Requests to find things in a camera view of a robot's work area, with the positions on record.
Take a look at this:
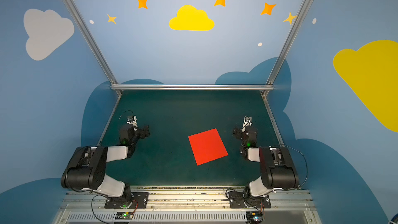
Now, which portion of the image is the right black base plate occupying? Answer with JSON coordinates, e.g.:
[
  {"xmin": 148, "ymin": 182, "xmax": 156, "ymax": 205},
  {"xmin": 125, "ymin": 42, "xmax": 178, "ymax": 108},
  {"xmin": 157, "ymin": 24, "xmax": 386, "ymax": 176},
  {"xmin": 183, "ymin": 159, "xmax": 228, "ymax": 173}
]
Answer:
[{"xmin": 226, "ymin": 191, "xmax": 271, "ymax": 209}]

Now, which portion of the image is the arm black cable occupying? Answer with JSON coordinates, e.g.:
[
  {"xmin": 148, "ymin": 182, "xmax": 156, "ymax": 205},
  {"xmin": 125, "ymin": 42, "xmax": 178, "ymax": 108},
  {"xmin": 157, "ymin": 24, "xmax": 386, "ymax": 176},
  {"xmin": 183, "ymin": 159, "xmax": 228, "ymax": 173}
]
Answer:
[
  {"xmin": 284, "ymin": 145, "xmax": 309, "ymax": 190},
  {"xmin": 118, "ymin": 110, "xmax": 135, "ymax": 131}
]

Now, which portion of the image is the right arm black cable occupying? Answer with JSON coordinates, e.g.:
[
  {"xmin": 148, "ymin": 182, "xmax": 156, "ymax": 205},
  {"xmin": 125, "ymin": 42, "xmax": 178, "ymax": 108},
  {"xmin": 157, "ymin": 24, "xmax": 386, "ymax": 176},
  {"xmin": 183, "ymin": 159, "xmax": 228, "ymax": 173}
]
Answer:
[{"xmin": 284, "ymin": 145, "xmax": 309, "ymax": 190}]

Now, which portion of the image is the green circuit board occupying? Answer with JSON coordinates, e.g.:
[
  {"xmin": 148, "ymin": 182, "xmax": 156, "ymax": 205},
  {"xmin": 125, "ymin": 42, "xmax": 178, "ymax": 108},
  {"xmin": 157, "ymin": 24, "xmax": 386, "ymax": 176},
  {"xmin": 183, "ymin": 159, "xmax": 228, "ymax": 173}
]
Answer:
[
  {"xmin": 246, "ymin": 212, "xmax": 263, "ymax": 224},
  {"xmin": 115, "ymin": 212, "xmax": 135, "ymax": 220}
]

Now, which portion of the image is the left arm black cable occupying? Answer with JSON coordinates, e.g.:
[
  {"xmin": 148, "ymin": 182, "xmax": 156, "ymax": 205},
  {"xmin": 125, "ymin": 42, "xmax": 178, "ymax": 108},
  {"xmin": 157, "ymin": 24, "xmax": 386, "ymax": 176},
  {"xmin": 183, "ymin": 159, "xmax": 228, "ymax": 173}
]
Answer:
[{"xmin": 118, "ymin": 110, "xmax": 135, "ymax": 131}]

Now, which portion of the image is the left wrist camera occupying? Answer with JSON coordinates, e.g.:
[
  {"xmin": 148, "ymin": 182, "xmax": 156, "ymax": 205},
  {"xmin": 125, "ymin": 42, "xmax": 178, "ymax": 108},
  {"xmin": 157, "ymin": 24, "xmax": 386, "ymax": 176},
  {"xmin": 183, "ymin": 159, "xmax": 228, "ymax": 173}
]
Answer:
[{"xmin": 126, "ymin": 116, "xmax": 138, "ymax": 129}]

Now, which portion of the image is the right aluminium frame post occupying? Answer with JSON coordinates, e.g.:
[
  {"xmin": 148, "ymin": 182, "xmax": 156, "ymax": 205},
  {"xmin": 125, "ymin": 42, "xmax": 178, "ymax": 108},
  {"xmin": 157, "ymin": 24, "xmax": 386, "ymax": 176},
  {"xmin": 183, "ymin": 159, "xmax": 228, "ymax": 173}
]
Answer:
[{"xmin": 266, "ymin": 0, "xmax": 314, "ymax": 87}]

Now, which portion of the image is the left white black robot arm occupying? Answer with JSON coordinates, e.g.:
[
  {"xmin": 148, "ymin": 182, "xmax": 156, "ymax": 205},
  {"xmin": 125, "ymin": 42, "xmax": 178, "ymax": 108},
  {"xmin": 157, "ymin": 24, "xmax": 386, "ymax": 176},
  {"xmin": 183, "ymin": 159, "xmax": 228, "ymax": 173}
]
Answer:
[{"xmin": 61, "ymin": 123, "xmax": 150, "ymax": 209}]

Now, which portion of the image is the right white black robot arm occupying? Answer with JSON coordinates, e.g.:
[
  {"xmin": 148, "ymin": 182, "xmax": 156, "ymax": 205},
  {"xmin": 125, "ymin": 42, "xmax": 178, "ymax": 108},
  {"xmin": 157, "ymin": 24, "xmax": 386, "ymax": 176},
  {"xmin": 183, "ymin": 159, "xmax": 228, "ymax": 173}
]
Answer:
[{"xmin": 233, "ymin": 125, "xmax": 300, "ymax": 198}]

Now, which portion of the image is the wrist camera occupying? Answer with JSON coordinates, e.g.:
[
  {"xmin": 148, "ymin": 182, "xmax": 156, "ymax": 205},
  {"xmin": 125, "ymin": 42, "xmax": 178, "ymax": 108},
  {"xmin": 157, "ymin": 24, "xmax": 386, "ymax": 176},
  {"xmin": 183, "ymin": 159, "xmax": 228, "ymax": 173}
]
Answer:
[
  {"xmin": 243, "ymin": 116, "xmax": 252, "ymax": 128},
  {"xmin": 126, "ymin": 116, "xmax": 138, "ymax": 129}
]

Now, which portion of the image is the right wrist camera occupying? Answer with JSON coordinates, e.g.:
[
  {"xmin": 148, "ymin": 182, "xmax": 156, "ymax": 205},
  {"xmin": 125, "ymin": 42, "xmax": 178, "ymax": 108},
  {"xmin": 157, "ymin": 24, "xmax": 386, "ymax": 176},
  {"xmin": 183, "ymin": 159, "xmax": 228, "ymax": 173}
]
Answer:
[{"xmin": 243, "ymin": 116, "xmax": 252, "ymax": 128}]

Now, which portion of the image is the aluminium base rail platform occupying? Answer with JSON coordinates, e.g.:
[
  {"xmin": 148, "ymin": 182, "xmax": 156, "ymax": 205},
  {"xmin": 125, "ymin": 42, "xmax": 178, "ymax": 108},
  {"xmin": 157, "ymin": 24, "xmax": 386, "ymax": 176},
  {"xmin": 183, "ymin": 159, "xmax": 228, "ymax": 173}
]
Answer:
[{"xmin": 53, "ymin": 186, "xmax": 321, "ymax": 224}]

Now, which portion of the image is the right green circuit board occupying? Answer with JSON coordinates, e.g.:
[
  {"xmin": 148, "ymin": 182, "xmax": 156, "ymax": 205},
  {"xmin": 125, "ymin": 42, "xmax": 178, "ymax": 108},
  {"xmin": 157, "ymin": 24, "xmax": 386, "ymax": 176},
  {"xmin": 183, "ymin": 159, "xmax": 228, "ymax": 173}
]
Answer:
[{"xmin": 246, "ymin": 212, "xmax": 263, "ymax": 224}]

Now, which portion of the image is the aluminium frame horizontal bar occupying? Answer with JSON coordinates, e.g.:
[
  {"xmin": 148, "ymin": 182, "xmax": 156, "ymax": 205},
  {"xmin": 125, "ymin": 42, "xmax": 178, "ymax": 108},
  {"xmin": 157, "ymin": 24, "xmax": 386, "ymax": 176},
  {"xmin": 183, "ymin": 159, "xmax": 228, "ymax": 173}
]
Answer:
[{"xmin": 111, "ymin": 84, "xmax": 274, "ymax": 91}]

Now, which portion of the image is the aluminium frame post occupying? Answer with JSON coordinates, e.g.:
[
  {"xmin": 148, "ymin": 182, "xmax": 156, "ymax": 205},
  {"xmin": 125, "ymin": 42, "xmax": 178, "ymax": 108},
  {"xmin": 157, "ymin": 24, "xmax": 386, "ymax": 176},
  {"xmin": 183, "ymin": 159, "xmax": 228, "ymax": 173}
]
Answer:
[
  {"xmin": 266, "ymin": 0, "xmax": 314, "ymax": 87},
  {"xmin": 62, "ymin": 0, "xmax": 118, "ymax": 85}
]

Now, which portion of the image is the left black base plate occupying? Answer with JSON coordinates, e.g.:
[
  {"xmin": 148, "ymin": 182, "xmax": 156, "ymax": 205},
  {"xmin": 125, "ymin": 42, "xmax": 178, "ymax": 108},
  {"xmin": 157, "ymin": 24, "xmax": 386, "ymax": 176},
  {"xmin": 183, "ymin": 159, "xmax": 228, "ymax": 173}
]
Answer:
[{"xmin": 104, "ymin": 192, "xmax": 149, "ymax": 209}]

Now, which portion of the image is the red square paper sheet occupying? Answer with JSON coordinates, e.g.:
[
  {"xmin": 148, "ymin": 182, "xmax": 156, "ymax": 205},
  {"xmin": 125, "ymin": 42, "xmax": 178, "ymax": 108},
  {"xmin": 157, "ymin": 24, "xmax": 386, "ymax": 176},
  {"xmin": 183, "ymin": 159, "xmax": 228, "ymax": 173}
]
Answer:
[{"xmin": 188, "ymin": 129, "xmax": 229, "ymax": 166}]

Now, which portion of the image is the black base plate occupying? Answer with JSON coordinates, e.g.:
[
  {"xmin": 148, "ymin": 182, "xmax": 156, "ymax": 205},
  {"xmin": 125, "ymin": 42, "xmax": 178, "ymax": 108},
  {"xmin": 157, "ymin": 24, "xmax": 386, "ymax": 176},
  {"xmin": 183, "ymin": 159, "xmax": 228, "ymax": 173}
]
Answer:
[
  {"xmin": 104, "ymin": 192, "xmax": 149, "ymax": 209},
  {"xmin": 226, "ymin": 191, "xmax": 271, "ymax": 209}
]

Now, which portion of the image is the left aluminium frame post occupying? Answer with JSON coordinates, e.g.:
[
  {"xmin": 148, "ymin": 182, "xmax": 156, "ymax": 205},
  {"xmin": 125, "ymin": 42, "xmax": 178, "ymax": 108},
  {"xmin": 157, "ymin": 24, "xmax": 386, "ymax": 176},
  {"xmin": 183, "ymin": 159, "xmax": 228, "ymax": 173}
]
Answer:
[{"xmin": 62, "ymin": 0, "xmax": 118, "ymax": 85}]

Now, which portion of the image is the left green circuit board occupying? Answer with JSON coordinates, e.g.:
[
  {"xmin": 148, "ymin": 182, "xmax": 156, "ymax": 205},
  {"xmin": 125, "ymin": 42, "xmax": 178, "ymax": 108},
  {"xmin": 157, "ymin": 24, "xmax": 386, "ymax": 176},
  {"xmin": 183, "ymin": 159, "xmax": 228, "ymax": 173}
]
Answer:
[{"xmin": 115, "ymin": 212, "xmax": 135, "ymax": 220}]

